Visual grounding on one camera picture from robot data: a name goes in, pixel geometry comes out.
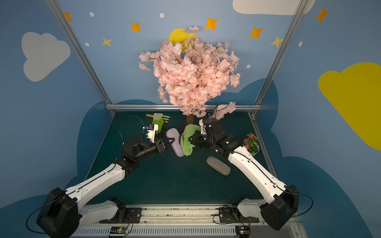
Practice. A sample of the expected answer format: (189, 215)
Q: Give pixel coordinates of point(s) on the aluminium frame post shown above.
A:
(288, 37)
(58, 13)

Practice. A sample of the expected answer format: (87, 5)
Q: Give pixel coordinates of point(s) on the left controller board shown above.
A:
(118, 231)

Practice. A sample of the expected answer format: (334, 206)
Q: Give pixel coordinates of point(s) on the left aluminium frame post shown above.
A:
(58, 13)

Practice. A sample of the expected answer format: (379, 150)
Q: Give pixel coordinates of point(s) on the purple eyeglass case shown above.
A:
(176, 146)

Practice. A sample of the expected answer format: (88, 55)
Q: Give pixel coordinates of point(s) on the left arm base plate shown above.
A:
(125, 215)

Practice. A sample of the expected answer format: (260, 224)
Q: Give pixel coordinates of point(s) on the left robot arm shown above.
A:
(65, 211)

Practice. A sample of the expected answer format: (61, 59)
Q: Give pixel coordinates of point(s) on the right controller board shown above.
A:
(242, 232)

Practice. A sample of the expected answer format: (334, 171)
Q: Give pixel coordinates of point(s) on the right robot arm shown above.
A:
(280, 201)

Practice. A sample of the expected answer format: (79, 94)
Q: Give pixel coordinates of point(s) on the small pink flower pot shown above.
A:
(251, 143)

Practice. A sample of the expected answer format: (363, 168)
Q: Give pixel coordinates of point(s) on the pink cherry blossom tree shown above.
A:
(191, 72)

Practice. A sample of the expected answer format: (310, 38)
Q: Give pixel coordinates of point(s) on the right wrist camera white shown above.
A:
(202, 127)

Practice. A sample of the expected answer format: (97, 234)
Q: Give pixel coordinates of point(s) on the green black work glove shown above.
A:
(160, 120)

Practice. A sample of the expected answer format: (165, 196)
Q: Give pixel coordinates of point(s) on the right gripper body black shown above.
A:
(199, 140)

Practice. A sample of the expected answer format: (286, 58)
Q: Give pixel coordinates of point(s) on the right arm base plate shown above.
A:
(230, 214)

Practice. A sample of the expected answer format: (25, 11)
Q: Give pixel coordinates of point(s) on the controller board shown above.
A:
(242, 232)
(118, 231)

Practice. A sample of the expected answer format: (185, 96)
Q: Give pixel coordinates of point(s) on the right aluminium frame post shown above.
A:
(288, 37)

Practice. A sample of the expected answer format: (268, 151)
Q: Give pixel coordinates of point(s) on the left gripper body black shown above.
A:
(160, 145)

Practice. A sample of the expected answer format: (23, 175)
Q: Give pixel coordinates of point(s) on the grey eyeglass case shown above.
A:
(218, 165)

